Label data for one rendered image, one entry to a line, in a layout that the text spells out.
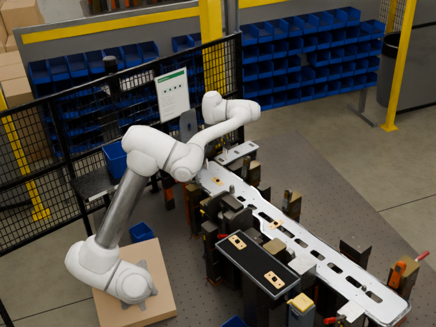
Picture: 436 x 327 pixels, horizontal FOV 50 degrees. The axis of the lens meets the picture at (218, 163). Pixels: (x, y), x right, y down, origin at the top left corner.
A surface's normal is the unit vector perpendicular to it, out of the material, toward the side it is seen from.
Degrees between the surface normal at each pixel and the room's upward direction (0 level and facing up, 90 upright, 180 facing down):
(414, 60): 90
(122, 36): 90
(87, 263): 67
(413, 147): 0
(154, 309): 45
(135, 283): 50
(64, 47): 90
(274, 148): 0
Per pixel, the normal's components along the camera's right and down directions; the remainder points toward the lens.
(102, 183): -0.06, -0.81
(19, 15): 0.26, 0.55
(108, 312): 0.19, -0.21
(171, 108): 0.62, 0.43
